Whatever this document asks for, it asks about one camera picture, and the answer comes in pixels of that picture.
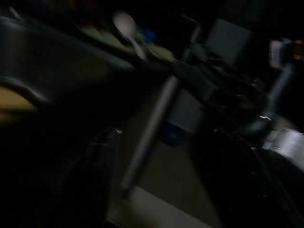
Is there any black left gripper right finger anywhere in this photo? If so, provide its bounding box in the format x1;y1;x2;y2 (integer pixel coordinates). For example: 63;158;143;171
189;130;304;228

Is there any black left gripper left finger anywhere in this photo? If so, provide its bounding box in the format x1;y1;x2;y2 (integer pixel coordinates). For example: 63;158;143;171
47;128;117;228

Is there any blue round object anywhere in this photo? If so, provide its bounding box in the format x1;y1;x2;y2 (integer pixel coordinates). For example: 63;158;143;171
162;121;186;146

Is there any grey metal pole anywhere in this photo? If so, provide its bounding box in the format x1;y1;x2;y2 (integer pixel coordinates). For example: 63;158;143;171
120;75;179;199

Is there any yellow object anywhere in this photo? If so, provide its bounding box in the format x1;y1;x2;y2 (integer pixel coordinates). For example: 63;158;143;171
0;85;38;115

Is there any dark metal pan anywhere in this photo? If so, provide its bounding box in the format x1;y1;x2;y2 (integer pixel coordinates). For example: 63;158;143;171
0;15;136;105

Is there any grey box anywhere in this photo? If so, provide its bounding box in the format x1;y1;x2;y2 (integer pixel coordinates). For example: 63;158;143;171
205;18;253;65

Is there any white plastic spoon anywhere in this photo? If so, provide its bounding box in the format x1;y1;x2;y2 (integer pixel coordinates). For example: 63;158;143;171
112;10;146;60

